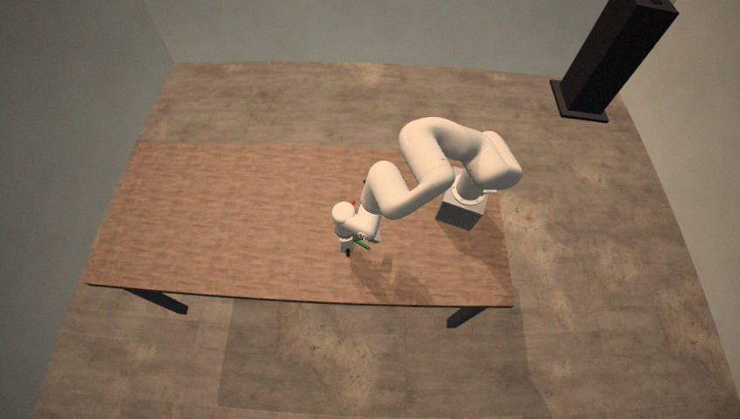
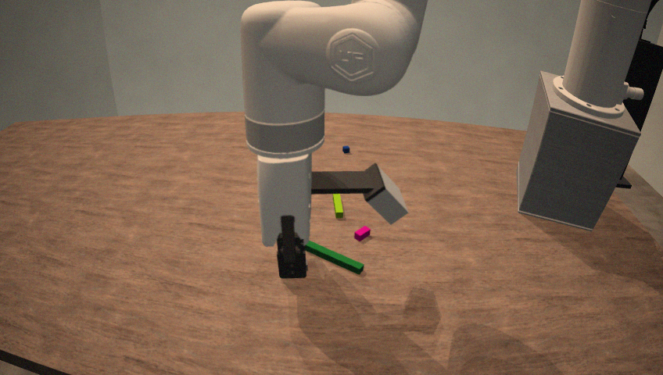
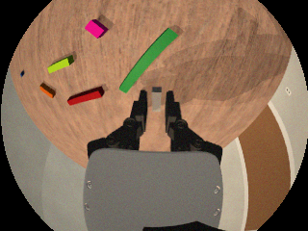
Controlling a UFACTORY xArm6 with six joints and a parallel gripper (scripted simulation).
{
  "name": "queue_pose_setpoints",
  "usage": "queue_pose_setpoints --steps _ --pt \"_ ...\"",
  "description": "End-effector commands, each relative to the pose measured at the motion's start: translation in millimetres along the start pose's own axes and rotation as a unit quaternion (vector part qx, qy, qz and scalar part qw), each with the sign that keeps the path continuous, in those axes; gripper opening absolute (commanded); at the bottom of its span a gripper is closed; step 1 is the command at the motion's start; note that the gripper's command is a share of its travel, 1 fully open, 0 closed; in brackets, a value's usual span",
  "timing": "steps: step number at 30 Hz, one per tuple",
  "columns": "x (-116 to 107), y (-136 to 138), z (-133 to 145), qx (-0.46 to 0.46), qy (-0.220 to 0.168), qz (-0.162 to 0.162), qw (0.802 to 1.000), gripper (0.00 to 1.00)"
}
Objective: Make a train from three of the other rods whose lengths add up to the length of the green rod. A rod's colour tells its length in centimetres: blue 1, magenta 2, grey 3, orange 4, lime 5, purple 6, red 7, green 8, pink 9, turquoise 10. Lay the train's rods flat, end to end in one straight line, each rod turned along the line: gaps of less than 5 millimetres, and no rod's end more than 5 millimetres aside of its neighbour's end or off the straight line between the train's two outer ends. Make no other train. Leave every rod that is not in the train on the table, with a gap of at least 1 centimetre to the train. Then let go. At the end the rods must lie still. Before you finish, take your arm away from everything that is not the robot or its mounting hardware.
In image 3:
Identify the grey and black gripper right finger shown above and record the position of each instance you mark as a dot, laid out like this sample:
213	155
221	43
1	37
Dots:
181	135

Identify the red rod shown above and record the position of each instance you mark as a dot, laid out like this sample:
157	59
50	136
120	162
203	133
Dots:
86	96

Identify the orange rod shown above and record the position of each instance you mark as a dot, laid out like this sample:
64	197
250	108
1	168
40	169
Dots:
47	90

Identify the small magenta block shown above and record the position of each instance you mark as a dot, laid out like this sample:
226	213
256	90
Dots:
96	28

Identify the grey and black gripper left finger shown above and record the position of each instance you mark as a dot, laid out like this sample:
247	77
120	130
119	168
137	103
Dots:
128	135

